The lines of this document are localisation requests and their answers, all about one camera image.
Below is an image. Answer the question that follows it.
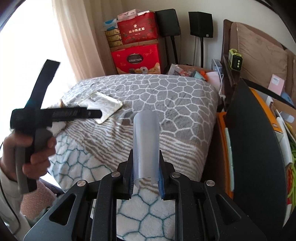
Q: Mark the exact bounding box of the pink booklet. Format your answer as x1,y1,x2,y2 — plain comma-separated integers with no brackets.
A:
268,74,285,96

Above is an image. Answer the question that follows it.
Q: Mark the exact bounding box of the silver foil packet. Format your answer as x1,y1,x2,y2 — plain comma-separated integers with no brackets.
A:
65,91,123,125

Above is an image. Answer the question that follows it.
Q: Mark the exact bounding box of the green portable speaker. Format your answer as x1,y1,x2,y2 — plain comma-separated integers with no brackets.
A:
228,49,243,71

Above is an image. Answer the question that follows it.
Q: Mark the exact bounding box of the translucent plastic sheet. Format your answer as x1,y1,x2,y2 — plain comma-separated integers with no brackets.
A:
133,110,159,187

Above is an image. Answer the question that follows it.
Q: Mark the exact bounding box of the cardboard box tray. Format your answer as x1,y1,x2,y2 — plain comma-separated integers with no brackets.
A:
269,98,295,167

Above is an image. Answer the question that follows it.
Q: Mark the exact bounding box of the left sofa cushion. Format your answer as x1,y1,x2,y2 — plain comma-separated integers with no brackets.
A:
230,22,294,88

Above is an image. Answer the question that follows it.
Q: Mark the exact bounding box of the black speaker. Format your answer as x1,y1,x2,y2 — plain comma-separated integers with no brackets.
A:
155,9,181,38
188,11,213,38

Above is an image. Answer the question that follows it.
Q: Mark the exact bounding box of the red chocolate gift box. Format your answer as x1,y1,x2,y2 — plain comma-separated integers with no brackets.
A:
111,44,161,74

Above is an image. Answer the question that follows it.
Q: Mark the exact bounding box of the orange book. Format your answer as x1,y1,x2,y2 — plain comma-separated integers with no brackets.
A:
250,88,283,134

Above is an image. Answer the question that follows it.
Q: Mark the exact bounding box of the brown fabric sofa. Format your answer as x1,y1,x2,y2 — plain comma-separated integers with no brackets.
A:
221,19,295,102

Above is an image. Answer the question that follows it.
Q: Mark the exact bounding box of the grey patterned fleece blanket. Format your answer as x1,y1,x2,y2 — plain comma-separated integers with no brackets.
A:
47,74,220,241

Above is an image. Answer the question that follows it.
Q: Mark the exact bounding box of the person left hand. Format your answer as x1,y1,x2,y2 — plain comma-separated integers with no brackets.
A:
1,132,57,181

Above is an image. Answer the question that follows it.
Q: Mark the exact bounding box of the red tea gift bag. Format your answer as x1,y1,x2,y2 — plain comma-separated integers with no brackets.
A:
117,12,159,45

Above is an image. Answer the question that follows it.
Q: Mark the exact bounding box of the right black speaker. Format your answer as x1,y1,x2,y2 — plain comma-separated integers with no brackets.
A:
188,11,213,38

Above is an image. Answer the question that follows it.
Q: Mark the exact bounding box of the left black speaker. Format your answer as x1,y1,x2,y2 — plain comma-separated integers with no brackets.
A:
155,9,181,38

